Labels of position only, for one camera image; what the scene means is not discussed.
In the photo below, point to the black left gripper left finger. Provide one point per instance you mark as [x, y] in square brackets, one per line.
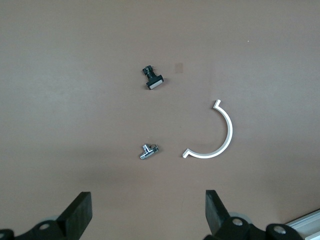
[75, 212]

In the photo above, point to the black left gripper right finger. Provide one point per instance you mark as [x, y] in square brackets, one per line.
[215, 212]

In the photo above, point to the white semicircular bracket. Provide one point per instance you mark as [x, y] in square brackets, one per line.
[229, 130]

